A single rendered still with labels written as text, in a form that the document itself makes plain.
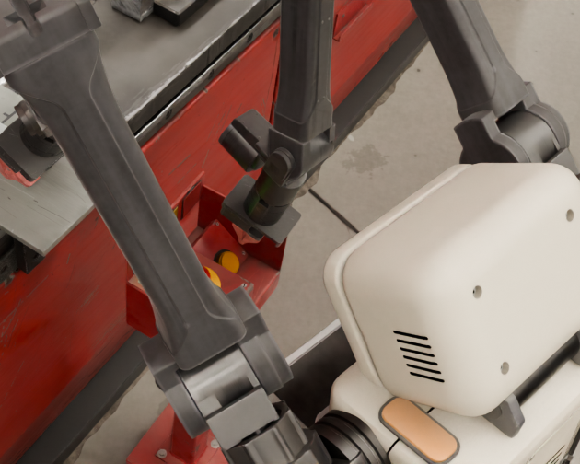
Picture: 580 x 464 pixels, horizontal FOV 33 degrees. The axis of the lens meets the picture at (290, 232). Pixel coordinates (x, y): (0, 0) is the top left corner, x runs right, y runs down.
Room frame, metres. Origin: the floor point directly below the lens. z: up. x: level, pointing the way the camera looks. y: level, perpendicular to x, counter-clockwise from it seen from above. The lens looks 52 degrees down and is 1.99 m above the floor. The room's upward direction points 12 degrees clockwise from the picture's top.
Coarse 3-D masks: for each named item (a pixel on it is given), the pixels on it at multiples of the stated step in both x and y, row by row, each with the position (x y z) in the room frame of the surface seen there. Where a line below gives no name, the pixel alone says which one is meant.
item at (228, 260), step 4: (224, 252) 0.91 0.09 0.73; (228, 252) 0.92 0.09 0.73; (232, 252) 0.92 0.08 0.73; (220, 256) 0.91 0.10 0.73; (224, 256) 0.91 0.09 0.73; (228, 256) 0.91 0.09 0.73; (232, 256) 0.91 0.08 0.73; (236, 256) 0.92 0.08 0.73; (216, 260) 0.90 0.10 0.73; (220, 260) 0.90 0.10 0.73; (224, 260) 0.90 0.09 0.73; (228, 260) 0.91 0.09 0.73; (232, 260) 0.91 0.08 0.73; (236, 260) 0.91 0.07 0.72; (220, 264) 0.89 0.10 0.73; (224, 264) 0.89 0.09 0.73; (228, 264) 0.90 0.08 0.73; (232, 264) 0.90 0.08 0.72; (236, 264) 0.91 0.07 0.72; (228, 268) 0.89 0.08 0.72; (232, 268) 0.90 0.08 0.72; (236, 268) 0.90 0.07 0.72; (236, 272) 0.90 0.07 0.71
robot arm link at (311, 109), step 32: (288, 0) 0.91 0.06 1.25; (320, 0) 0.90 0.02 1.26; (288, 32) 0.90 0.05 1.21; (320, 32) 0.90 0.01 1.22; (288, 64) 0.89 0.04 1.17; (320, 64) 0.89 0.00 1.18; (288, 96) 0.88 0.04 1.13; (320, 96) 0.88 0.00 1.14; (288, 128) 0.86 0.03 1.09; (320, 128) 0.88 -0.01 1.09; (320, 160) 0.87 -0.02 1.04
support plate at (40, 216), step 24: (0, 96) 0.90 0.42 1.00; (0, 120) 0.86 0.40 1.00; (72, 168) 0.80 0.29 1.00; (0, 192) 0.74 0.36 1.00; (24, 192) 0.75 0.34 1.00; (48, 192) 0.76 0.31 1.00; (72, 192) 0.76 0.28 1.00; (0, 216) 0.71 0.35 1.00; (24, 216) 0.71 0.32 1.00; (48, 216) 0.72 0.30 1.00; (72, 216) 0.73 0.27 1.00; (24, 240) 0.68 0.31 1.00; (48, 240) 0.68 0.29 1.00
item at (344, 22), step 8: (352, 0) 1.73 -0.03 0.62; (360, 0) 1.77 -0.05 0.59; (344, 8) 1.70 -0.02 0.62; (352, 8) 1.74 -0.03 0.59; (360, 8) 1.78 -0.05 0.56; (368, 8) 1.78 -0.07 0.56; (336, 16) 1.67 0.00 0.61; (344, 16) 1.71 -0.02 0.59; (352, 16) 1.75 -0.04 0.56; (360, 16) 1.75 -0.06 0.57; (336, 24) 1.67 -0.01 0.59; (344, 24) 1.72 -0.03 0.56; (352, 24) 1.71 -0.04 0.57; (336, 32) 1.68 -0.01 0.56; (344, 32) 1.68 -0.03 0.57; (336, 40) 1.67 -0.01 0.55
